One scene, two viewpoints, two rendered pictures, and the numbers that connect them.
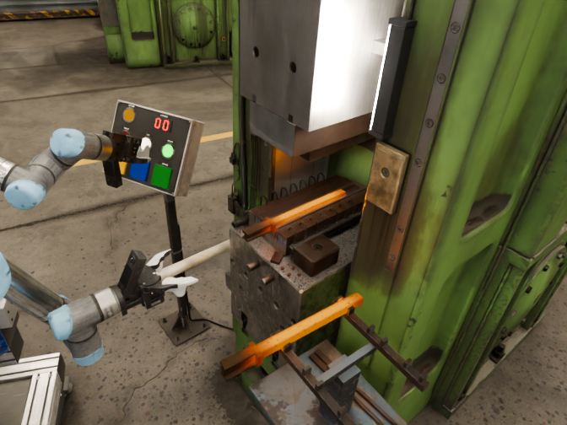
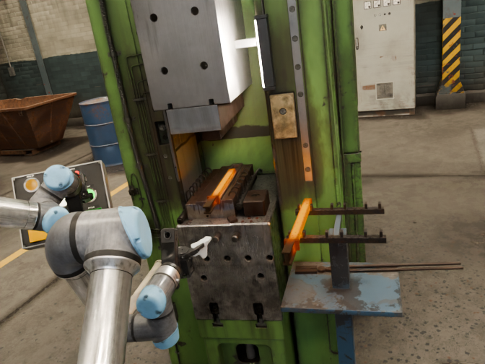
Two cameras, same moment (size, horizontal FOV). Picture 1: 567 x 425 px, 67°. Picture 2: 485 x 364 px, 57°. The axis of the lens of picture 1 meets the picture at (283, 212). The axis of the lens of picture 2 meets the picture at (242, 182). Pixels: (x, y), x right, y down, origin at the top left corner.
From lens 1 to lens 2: 91 cm
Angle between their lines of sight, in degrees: 33
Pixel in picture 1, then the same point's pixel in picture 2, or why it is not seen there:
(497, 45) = (317, 9)
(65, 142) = (63, 172)
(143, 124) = not seen: hidden behind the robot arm
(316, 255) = (260, 198)
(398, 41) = (264, 26)
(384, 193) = (287, 126)
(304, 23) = (206, 32)
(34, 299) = not seen: hidden behind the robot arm
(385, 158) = (279, 102)
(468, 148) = (327, 68)
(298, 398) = (315, 291)
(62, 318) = (154, 291)
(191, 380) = not seen: outside the picture
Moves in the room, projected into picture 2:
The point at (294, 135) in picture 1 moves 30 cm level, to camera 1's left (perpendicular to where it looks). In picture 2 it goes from (218, 112) to (142, 133)
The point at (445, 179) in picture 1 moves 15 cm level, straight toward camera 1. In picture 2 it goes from (320, 94) to (337, 100)
